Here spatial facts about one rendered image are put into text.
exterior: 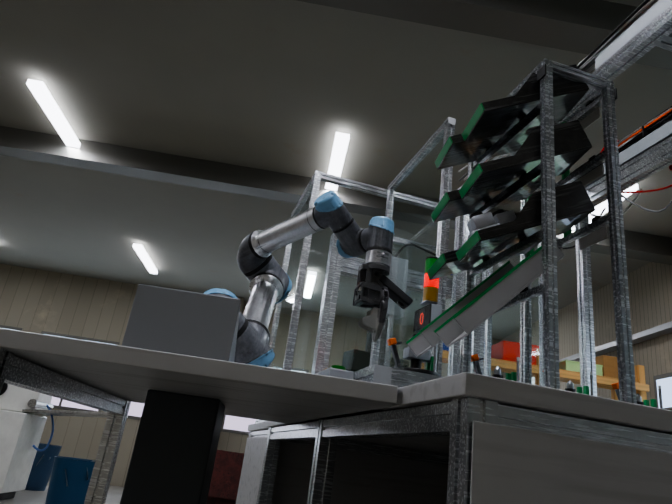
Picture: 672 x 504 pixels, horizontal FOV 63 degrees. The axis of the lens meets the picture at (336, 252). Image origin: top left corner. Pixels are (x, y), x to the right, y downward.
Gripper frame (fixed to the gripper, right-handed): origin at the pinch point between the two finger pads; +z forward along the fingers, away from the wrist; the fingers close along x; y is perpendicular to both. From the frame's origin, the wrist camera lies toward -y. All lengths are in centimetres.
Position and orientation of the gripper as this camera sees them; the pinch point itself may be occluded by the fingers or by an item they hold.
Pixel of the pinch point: (377, 337)
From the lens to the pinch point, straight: 152.4
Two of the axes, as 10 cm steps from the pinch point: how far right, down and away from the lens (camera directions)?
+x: 2.9, -3.2, -9.0
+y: -9.5, -2.2, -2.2
